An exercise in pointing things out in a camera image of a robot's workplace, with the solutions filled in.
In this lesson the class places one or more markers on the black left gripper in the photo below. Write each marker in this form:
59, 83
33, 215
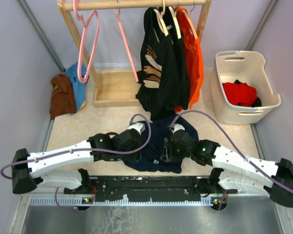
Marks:
135, 157

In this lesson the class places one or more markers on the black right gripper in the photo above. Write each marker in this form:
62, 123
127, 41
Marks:
167, 155

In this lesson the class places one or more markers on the navy blue t shirt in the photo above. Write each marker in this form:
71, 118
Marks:
150, 160

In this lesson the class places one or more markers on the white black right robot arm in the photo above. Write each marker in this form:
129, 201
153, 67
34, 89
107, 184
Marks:
232, 172

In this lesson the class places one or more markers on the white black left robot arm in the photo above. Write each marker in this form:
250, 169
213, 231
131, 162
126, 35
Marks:
32, 170

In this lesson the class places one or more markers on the black printed t shirt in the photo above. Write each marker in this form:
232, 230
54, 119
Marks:
159, 92

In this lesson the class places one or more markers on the light blue t shirt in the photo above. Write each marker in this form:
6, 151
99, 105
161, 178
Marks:
79, 88

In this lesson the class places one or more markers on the brown t shirt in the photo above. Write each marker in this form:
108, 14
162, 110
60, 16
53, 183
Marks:
62, 99

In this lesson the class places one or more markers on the red t shirt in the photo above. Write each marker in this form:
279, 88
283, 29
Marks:
228, 89

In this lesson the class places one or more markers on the orange t shirt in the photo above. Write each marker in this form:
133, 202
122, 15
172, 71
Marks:
195, 67

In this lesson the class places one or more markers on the cream hanger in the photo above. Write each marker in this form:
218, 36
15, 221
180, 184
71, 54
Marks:
159, 17
175, 21

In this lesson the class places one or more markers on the pink hanger in middle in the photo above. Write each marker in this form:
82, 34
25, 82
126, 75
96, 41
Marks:
117, 13

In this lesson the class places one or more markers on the wooden hanger under orange shirt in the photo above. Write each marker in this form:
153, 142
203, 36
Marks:
185, 23

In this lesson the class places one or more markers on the wooden clothes rack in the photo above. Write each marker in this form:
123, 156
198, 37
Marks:
115, 88

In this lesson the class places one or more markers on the white laundry basket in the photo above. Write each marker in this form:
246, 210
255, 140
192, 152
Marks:
246, 67

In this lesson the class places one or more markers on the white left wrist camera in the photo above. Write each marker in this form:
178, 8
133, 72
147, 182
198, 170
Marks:
138, 126

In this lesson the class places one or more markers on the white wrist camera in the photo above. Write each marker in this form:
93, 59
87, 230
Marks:
176, 127
138, 126

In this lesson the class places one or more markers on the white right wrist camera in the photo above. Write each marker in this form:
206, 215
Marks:
176, 127

